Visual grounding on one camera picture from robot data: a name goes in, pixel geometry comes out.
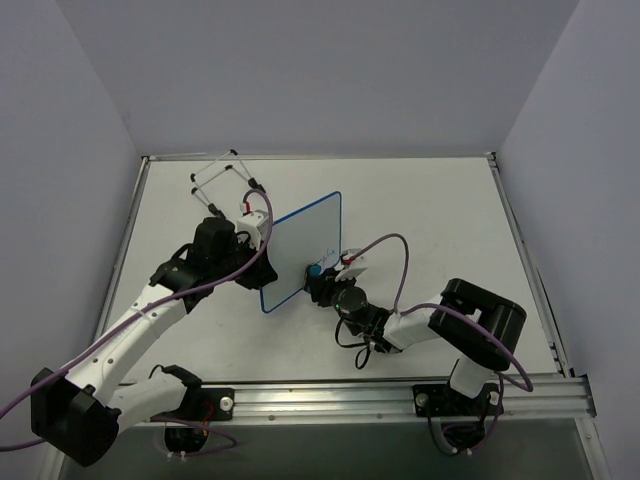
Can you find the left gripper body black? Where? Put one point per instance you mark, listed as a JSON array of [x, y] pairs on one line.
[[261, 273]]

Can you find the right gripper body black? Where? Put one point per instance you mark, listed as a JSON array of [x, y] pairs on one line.
[[319, 286]]

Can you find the blue whiteboard eraser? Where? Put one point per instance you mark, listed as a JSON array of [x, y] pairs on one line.
[[313, 275]]

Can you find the blue framed whiteboard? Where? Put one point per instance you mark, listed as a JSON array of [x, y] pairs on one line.
[[311, 235]]

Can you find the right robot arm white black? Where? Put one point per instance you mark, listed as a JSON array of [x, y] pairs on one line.
[[482, 326]]

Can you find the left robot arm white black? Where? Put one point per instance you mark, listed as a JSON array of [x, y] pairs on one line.
[[82, 408]]

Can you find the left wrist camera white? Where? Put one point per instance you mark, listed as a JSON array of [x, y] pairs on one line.
[[255, 223]]

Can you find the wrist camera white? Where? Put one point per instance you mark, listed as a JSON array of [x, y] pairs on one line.
[[255, 223], [351, 265]]

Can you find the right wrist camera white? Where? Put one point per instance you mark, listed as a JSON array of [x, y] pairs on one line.
[[351, 265]]

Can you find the metal wire easel stand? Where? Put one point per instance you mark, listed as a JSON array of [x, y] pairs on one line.
[[225, 174]]

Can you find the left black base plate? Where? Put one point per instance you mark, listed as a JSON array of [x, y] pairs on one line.
[[215, 404]]

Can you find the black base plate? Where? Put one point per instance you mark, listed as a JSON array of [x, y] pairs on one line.
[[439, 400], [215, 404]]

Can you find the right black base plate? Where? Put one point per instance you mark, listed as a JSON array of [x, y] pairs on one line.
[[439, 400]]

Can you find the aluminium mounting rail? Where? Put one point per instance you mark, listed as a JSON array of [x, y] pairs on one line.
[[391, 402]]

